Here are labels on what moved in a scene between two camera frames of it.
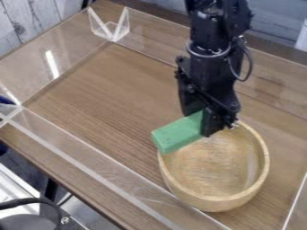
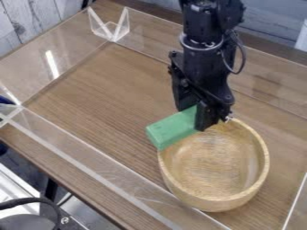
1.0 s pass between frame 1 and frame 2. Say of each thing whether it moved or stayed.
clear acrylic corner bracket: stayed
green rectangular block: moved
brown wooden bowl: stayed
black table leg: stayed
